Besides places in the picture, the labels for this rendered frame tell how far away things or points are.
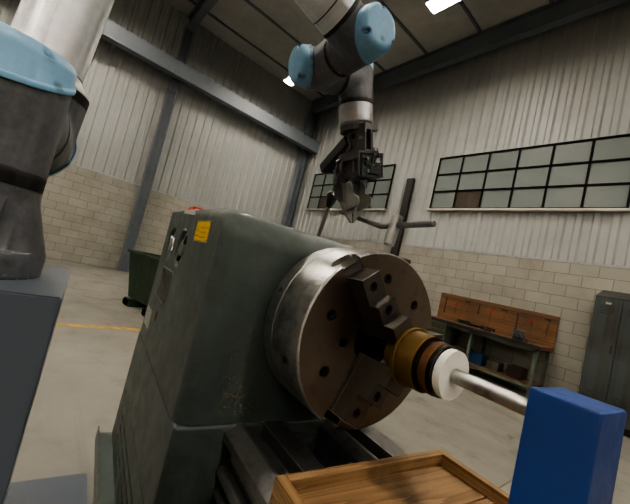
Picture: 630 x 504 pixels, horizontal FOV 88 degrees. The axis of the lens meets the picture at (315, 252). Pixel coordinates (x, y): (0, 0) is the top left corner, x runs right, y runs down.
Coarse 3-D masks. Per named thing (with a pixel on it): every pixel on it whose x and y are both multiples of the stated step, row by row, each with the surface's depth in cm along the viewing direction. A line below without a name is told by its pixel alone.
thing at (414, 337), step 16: (400, 336) 49; (416, 336) 49; (432, 336) 48; (384, 352) 52; (400, 352) 48; (416, 352) 46; (432, 352) 45; (400, 368) 47; (416, 368) 46; (432, 368) 44; (400, 384) 50; (416, 384) 47
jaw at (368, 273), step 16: (352, 272) 54; (368, 272) 52; (352, 288) 53; (368, 288) 51; (384, 288) 53; (368, 304) 51; (384, 304) 50; (368, 320) 53; (384, 320) 50; (400, 320) 50; (384, 336) 51
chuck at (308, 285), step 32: (320, 256) 60; (352, 256) 57; (384, 256) 58; (288, 288) 57; (320, 288) 51; (416, 288) 63; (288, 320) 53; (320, 320) 51; (352, 320) 55; (416, 320) 64; (288, 352) 52; (320, 352) 52; (352, 352) 55; (288, 384) 55; (320, 384) 52; (320, 416) 53; (384, 416) 61
